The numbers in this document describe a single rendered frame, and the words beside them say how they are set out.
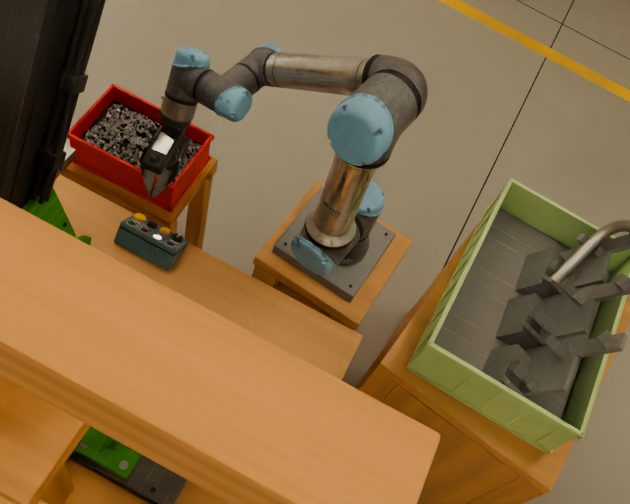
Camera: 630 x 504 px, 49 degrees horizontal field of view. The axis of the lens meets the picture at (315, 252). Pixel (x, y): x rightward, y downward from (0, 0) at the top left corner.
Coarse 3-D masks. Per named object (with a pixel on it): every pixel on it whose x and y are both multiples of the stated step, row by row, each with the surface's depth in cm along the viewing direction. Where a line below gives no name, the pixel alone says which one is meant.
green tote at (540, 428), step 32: (512, 192) 198; (480, 224) 203; (544, 224) 201; (576, 224) 195; (448, 288) 189; (608, 320) 183; (416, 352) 176; (448, 352) 163; (448, 384) 173; (480, 384) 165; (576, 384) 179; (512, 416) 169; (544, 416) 161; (576, 416) 167; (544, 448) 172
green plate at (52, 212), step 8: (32, 200) 125; (56, 200) 130; (24, 208) 123; (32, 208) 124; (40, 208) 126; (48, 208) 128; (56, 208) 131; (40, 216) 127; (48, 216) 129; (56, 216) 131; (64, 216) 134; (56, 224) 132; (64, 224) 134; (72, 232) 138
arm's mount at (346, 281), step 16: (320, 192) 188; (304, 208) 184; (288, 240) 178; (384, 240) 185; (288, 256) 176; (368, 256) 181; (304, 272) 178; (336, 272) 176; (352, 272) 177; (368, 272) 178; (336, 288) 175; (352, 288) 175
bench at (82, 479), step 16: (80, 464) 141; (80, 480) 139; (96, 480) 140; (112, 480) 141; (80, 496) 138; (96, 496) 138; (112, 496) 139; (128, 496) 140; (192, 496) 142; (208, 496) 143
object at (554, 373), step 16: (608, 336) 154; (624, 336) 154; (496, 352) 176; (512, 352) 171; (528, 352) 176; (544, 352) 171; (576, 352) 162; (592, 352) 157; (608, 352) 155; (496, 368) 171; (528, 368) 171; (544, 368) 166; (560, 368) 162; (544, 384) 162; (560, 384) 158
